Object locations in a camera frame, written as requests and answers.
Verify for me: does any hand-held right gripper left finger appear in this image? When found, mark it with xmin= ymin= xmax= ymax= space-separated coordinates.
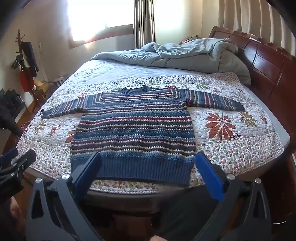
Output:
xmin=25 ymin=152 xmax=103 ymax=241

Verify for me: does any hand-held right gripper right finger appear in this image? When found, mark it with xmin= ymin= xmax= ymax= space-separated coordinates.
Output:
xmin=195 ymin=151 xmax=272 ymax=241

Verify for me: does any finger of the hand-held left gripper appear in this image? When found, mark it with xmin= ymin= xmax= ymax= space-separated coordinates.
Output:
xmin=0 ymin=150 xmax=37 ymax=186
xmin=0 ymin=148 xmax=19 ymax=164

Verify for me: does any blue striped knit sweater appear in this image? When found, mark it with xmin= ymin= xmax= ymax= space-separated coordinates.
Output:
xmin=41 ymin=85 xmax=245 ymax=186

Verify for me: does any floral quilted blanket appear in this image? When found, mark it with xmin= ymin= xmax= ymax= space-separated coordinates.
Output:
xmin=17 ymin=72 xmax=285 ymax=195

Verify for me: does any person's dark trouser leg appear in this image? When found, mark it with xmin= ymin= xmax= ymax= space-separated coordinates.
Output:
xmin=151 ymin=186 xmax=222 ymax=241

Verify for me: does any black jacket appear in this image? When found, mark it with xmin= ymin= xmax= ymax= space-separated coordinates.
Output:
xmin=0 ymin=88 xmax=26 ymax=137

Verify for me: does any red hanging garment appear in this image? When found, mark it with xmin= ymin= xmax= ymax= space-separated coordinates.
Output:
xmin=20 ymin=71 xmax=36 ymax=92

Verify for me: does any dark hanging garment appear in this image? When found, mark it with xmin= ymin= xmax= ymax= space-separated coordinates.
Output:
xmin=22 ymin=42 xmax=39 ymax=78

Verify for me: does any white quilted bed sheet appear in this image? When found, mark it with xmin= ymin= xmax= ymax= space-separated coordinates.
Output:
xmin=66 ymin=59 xmax=208 ymax=84

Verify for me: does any wooden coat rack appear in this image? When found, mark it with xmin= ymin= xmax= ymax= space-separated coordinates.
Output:
xmin=11 ymin=29 xmax=37 ymax=95

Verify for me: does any grey comforter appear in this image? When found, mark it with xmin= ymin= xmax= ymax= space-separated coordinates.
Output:
xmin=91 ymin=38 xmax=252 ymax=86

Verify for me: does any wooden headboard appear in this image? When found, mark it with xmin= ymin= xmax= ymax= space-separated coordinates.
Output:
xmin=209 ymin=26 xmax=296 ymax=130

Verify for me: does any patterned pillow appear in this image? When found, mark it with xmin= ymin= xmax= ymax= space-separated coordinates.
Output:
xmin=180 ymin=35 xmax=205 ymax=45

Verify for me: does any bright window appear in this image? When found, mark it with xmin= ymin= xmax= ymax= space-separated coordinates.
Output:
xmin=67 ymin=0 xmax=135 ymax=44

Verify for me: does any striped grey curtain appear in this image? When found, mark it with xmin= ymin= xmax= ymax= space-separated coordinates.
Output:
xmin=134 ymin=0 xmax=156 ymax=49

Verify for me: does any cream curtain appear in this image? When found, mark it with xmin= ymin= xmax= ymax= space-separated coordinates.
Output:
xmin=218 ymin=0 xmax=296 ymax=56

